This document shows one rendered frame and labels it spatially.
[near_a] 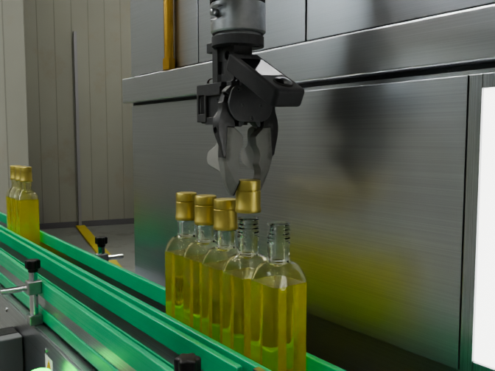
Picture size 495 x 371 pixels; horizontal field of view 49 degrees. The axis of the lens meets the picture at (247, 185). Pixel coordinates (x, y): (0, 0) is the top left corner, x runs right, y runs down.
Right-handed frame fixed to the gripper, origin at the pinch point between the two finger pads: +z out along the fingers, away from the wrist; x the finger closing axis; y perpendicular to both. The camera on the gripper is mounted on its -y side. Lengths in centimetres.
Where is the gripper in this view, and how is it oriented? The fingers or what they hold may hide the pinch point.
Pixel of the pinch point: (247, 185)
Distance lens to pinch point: 74.5
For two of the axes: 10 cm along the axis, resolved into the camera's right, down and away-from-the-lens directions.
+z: 0.0, 10.0, 0.9
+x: -8.0, 0.5, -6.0
